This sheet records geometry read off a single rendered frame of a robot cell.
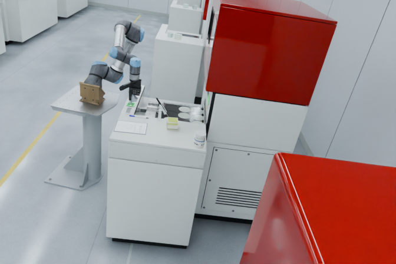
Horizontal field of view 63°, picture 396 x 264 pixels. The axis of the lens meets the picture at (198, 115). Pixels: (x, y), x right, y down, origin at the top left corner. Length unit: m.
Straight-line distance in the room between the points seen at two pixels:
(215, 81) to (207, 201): 1.08
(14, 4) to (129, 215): 4.91
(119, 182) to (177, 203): 0.42
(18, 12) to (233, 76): 5.00
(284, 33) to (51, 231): 2.24
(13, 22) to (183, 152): 5.13
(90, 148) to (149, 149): 1.04
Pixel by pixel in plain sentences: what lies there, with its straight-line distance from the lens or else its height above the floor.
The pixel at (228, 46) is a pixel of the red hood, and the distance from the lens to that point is 2.15.
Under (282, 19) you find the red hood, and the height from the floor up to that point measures 1.78.
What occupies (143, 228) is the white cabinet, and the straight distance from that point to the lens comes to 2.56.
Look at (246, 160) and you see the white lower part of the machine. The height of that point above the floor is 0.69.
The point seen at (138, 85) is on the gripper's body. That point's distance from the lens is 2.42.
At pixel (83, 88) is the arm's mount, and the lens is 2.80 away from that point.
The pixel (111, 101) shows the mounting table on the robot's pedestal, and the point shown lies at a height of 0.82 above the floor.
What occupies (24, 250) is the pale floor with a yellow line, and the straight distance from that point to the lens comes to 2.81.
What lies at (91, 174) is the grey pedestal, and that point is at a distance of 3.21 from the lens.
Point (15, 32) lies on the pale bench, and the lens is 6.76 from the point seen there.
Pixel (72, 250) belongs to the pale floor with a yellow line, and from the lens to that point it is 2.74.
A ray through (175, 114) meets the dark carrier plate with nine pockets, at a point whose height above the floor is 0.90.
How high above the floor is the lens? 2.11
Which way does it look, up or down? 28 degrees down
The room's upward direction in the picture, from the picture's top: 10 degrees clockwise
